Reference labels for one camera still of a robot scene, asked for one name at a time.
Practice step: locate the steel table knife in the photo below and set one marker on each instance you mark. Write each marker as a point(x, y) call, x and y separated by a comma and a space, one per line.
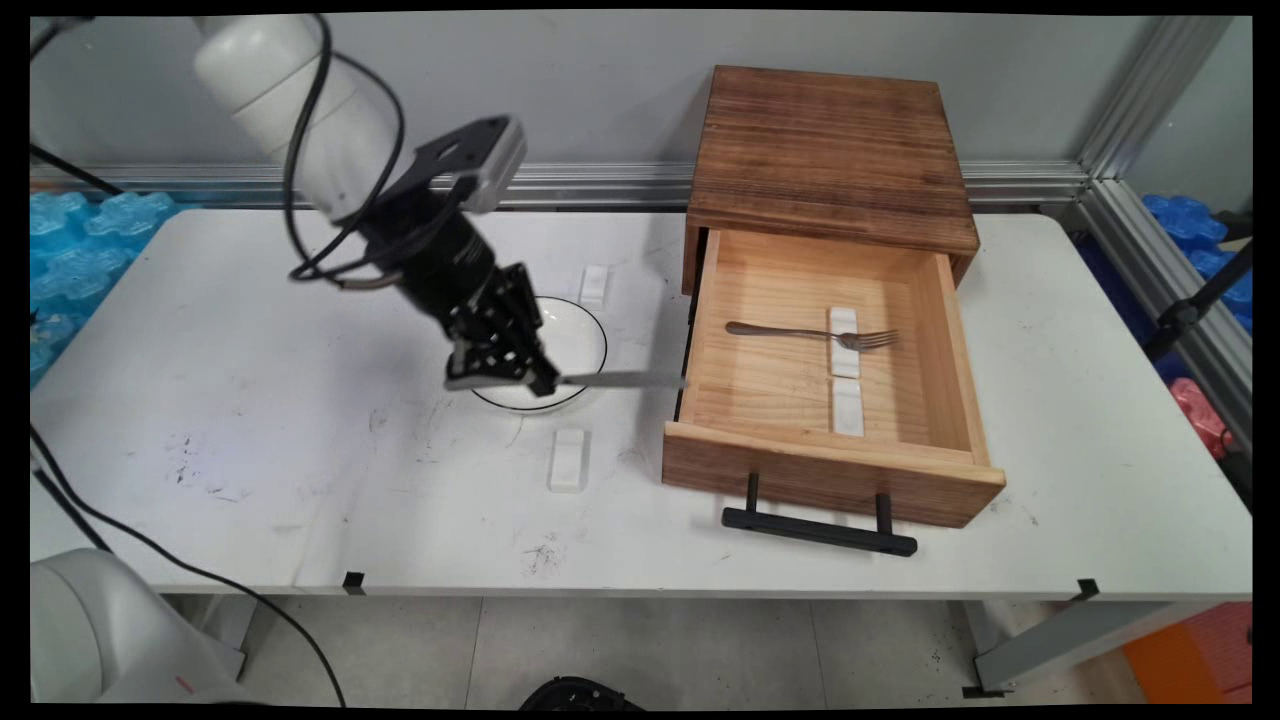
point(630, 380)

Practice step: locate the white bowl with black rim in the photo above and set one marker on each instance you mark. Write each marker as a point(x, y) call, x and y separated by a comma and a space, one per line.
point(575, 340)

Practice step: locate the steel fork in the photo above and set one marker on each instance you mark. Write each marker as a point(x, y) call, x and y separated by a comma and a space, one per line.
point(790, 331)

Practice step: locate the silver black wrist camera mount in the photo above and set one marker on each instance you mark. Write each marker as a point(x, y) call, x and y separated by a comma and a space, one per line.
point(490, 160)

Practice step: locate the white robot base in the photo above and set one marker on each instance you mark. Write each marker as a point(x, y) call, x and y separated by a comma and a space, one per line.
point(110, 640)

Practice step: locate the aluminium frame rail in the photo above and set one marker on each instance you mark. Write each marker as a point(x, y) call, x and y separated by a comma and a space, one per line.
point(600, 183)
point(1170, 290)

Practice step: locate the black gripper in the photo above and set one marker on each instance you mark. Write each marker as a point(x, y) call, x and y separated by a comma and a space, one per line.
point(435, 255)

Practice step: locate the black tape piece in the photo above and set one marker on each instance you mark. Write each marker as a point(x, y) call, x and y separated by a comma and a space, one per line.
point(1087, 589)
point(354, 583)

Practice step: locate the blue bubble wrap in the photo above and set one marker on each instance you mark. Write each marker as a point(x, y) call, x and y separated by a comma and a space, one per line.
point(1190, 225)
point(80, 260)

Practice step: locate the pale wooden drawer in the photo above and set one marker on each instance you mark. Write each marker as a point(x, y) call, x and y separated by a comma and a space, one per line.
point(790, 470)

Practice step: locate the black drawer slide rail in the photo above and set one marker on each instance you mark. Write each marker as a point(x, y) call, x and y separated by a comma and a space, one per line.
point(686, 360)

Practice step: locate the aluminium frame upright post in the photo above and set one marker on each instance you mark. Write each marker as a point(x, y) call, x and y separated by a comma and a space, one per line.
point(1150, 95)

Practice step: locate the orange red board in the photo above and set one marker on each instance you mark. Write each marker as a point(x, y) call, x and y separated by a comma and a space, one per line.
point(1195, 655)

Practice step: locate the dark wooden cabinet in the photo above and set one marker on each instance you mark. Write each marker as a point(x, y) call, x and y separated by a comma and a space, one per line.
point(830, 150)

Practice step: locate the white ceramic cutlery rest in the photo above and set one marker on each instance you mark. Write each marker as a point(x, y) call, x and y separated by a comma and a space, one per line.
point(843, 318)
point(568, 460)
point(848, 408)
point(594, 286)

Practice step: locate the pink red bag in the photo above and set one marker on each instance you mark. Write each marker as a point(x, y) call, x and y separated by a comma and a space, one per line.
point(1200, 415)

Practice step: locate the white table leg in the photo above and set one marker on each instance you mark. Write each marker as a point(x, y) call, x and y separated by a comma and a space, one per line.
point(1080, 640)
point(225, 625)

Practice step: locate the black round floor object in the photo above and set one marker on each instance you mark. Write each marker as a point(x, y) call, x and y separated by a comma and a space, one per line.
point(580, 695)

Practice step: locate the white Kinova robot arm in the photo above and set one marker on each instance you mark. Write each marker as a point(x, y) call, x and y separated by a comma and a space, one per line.
point(300, 90)

